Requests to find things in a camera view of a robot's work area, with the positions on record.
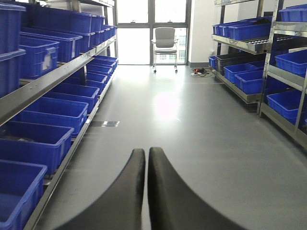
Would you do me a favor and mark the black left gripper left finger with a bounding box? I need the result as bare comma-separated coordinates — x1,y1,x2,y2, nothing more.
57,149,146,230

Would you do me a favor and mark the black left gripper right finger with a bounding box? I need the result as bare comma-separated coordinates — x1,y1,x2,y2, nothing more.
147,147,242,230

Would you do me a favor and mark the left steel shelf rack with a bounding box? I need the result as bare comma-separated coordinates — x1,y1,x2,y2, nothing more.
0,0,118,230

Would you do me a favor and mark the steel shelf rack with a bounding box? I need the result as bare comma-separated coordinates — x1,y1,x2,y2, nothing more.
0,0,118,230
209,0,307,147

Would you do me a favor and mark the right steel shelf rack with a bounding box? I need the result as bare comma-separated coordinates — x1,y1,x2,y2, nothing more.
209,0,307,147

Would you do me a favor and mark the grey office chair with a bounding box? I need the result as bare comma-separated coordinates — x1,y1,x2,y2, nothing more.
152,27,178,73

